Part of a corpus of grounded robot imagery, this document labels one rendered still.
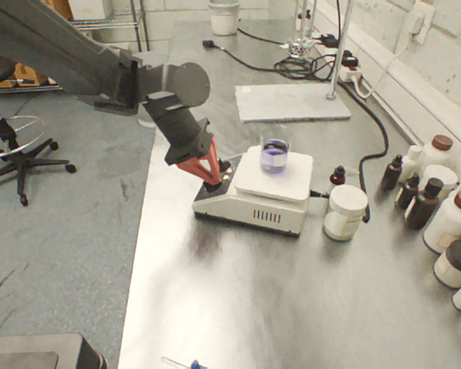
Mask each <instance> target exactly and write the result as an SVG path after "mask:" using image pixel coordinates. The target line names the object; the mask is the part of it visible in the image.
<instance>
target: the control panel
mask: <svg viewBox="0 0 461 369"><path fill-rule="evenodd" d="M242 157H243V154H242V155H239V156H234V157H231V158H228V159H225V160H222V162H230V163H231V166H230V168H229V170H230V171H227V170H225V171H223V172H221V173H220V180H221V182H222V184H221V187H220V188H219V189H218V190H216V191H215V192H212V193H209V192H207V191H206V188H205V187H204V186H203V184H202V185H201V187H200V189H199V191H198V194H197V196H196V197H195V199H194V200H193V201H197V200H201V199H211V198H215V197H218V196H221V195H225V194H227V191H228V189H229V186H230V185H231V183H232V180H233V178H234V174H235V172H236V171H237V169H238V167H239V165H240V162H241V159H242ZM224 176H228V177H227V178H224Z"/></svg>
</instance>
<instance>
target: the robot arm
mask: <svg viewBox="0 0 461 369"><path fill-rule="evenodd" d="M0 54H2V55H3V56H7V57H9V58H10V59H12V60H13V61H16V62H19V63H21V64H23V65H25V66H27V67H29V68H31V69H33V70H35V71H38V72H40V73H41V74H43V75H44V76H47V77H48V78H51V79H52V80H53V81H55V82H56V83H58V85H60V86H61V87H62V88H63V89H64V90H65V92H66V93H68V94H69V95H74V99H76V100H79V101H81V102H82V103H85V104H88V105H92V106H93V109H94V110H96V111H99V112H105V113H114V114H118V115H122V116H127V117H131V116H134V115H138V109H139V106H140V105H142V106H143V107H144V108H145V109H146V111H147V112H148V115H149V117H150V118H151V119H152V120H153V121H154V123H155V124H156V125H157V126H158V128H159V129H160V130H161V132H162V134H163V135H164V136H165V139H166V140H167V142H168V143H169V148H168V151H167V153H166V155H165V157H164V158H163V161H164V162H165V163H166V164H167V165H168V166H169V167H170V166H172V165H174V164H175V165H176V166H177V168H178V169H180V170H185V171H187V172H188V173H191V174H192V175H194V176H197V177H200V178H201V179H203V180H205V181H206V182H207V183H209V184H211V185H216V184H218V183H219V182H220V171H219V165H218V159H217V151H216V138H215V136H214V135H213V133H208V132H207V131H206V129H207V125H209V124H211V122H210V120H209V119H208V118H203V119H200V120H198V121H196V119H194V117H193V116H192V114H191V110H190V109H189V108H192V107H196V106H200V105H202V104H203V103H204V102H205V101H206V100H207V99H208V97H209V96H210V92H211V83H210V79H209V77H208V75H207V74H206V72H205V70H204V69H203V68H202V67H201V66H200V65H197V63H194V62H186V63H183V64H180V65H178V66H177V65H174V64H170V63H163V64H160V65H158V66H155V67H153V68H152V65H149V64H145V65H143V59H141V58H138V57H135V56H132V51H129V50H126V49H124V48H121V47H117V46H114V45H113V46H109V45H106V44H104V43H99V42H97V41H94V40H92V39H91V38H90V37H88V36H87V35H85V34H83V33H82V32H81V31H80V30H78V29H77V28H76V27H75V26H73V25H72V24H71V23H69V22H68V21H67V20H66V19H65V18H64V17H62V16H61V15H60V14H59V13H58V12H56V11H55V10H53V9H52V8H51V6H48V5H47V4H46V3H45V2H43V1H42V0H0ZM201 160H203V161H204V160H207V161H208V162H209V165H210V168H211V170H212V172H211V171H209V170H208V169H207V168H206V167H204V166H203V164H202V163H201V162H200V161H201Z"/></svg>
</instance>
